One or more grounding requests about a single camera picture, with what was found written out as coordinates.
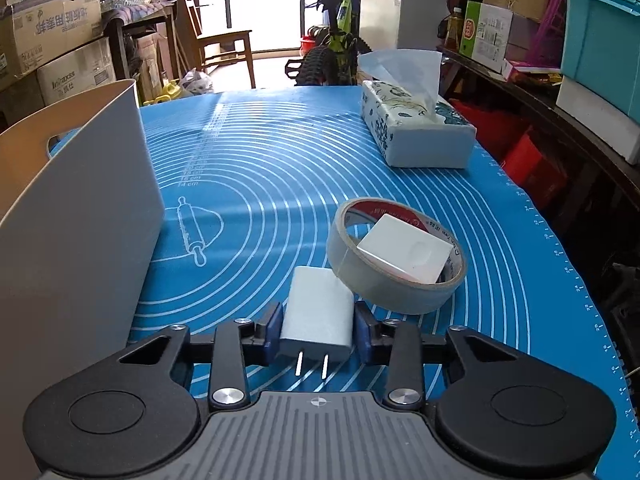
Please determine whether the white freezer cabinet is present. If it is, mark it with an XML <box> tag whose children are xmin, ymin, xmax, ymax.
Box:
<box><xmin>359</xmin><ymin>0</ymin><xmax>449</xmax><ymax>51</ymax></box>

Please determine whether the yellow jug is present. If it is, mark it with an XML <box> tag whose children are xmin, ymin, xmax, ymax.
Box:
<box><xmin>143</xmin><ymin>80</ymin><xmax>182</xmax><ymax>106</ymax></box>

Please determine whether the wooden chair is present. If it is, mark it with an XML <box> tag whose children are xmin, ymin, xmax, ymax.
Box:
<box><xmin>175</xmin><ymin>0</ymin><xmax>256</xmax><ymax>89</ymax></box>

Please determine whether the green white carton box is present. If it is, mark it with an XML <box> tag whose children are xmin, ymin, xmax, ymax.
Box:
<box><xmin>459</xmin><ymin>1</ymin><xmax>513</xmax><ymax>73</ymax></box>

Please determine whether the white box inside tape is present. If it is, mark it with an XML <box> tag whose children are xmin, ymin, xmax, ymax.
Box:
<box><xmin>357</xmin><ymin>214</ymin><xmax>454</xmax><ymax>284</ymax></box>

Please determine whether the grey tape roll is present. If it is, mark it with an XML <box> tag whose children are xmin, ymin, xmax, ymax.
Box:
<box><xmin>326</xmin><ymin>197</ymin><xmax>468</xmax><ymax>315</ymax></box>

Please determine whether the teal plastic storage box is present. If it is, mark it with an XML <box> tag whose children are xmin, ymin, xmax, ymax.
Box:
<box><xmin>561</xmin><ymin>0</ymin><xmax>640</xmax><ymax>120</ymax></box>

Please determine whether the white charger plug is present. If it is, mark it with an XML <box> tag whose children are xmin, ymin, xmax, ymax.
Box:
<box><xmin>280</xmin><ymin>266</ymin><xmax>355</xmax><ymax>380</ymax></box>

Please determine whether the green black bicycle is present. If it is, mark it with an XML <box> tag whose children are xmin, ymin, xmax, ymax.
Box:
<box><xmin>284</xmin><ymin>0</ymin><xmax>371</xmax><ymax>86</ymax></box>

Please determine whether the red bucket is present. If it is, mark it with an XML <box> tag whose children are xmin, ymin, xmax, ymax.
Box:
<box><xmin>299</xmin><ymin>35</ymin><xmax>318</xmax><ymax>58</ymax></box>

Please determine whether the upper cardboard box left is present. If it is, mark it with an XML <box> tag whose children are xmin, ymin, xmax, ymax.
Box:
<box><xmin>0</xmin><ymin>0</ymin><xmax>102</xmax><ymax>88</ymax></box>

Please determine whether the floral tissue box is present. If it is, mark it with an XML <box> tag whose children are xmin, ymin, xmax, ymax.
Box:
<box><xmin>358</xmin><ymin>49</ymin><xmax>476</xmax><ymax>169</ymax></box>

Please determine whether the beige plastic storage bin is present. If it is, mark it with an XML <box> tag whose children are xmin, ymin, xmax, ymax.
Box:
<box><xmin>1</xmin><ymin>79</ymin><xmax>165</xmax><ymax>479</ymax></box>

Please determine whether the cardboard box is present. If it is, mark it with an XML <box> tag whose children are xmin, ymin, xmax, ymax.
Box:
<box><xmin>0</xmin><ymin>0</ymin><xmax>102</xmax><ymax>88</ymax></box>
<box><xmin>37</xmin><ymin>38</ymin><xmax>116</xmax><ymax>105</ymax></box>

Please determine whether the lower cardboard box left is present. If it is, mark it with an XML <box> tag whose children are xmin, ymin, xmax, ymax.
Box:
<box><xmin>37</xmin><ymin>38</ymin><xmax>116</xmax><ymax>105</ymax></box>

